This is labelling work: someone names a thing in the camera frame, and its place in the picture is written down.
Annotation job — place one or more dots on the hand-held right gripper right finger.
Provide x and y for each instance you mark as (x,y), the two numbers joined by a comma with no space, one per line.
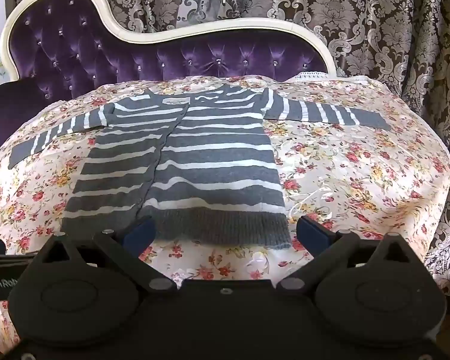
(312,232)

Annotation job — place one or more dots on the floral printed blanket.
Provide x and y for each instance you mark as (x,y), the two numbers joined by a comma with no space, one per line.
(360,165)

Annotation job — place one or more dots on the grey white striped sweater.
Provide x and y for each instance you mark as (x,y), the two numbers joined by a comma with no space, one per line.
(210,150)

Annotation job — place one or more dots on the purple tufted sofa white frame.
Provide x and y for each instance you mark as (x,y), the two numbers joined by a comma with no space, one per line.
(78,56)

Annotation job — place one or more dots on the white lace cloth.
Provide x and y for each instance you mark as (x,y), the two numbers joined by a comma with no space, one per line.
(311,76)

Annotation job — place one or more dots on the brown silver damask curtain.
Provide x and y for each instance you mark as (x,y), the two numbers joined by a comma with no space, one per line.
(397,26)

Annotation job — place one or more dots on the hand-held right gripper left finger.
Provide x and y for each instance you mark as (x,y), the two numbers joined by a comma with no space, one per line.
(141,233)

